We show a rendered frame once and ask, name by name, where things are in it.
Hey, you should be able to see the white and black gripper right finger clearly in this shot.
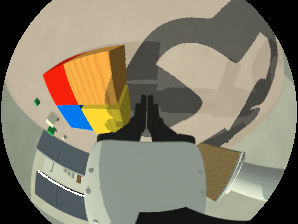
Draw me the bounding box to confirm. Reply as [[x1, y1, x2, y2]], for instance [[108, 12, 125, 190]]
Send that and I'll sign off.
[[147, 95, 196, 144]]

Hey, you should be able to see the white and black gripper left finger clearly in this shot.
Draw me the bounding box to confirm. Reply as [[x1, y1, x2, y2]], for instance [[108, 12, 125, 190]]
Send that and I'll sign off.
[[97, 95, 147, 142]]

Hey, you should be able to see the green cube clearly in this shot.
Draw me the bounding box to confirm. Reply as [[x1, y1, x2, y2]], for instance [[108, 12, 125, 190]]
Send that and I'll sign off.
[[47, 126, 55, 136]]

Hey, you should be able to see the red cube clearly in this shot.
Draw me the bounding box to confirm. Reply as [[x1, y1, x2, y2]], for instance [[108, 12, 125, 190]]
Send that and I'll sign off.
[[43, 53, 83, 105]]

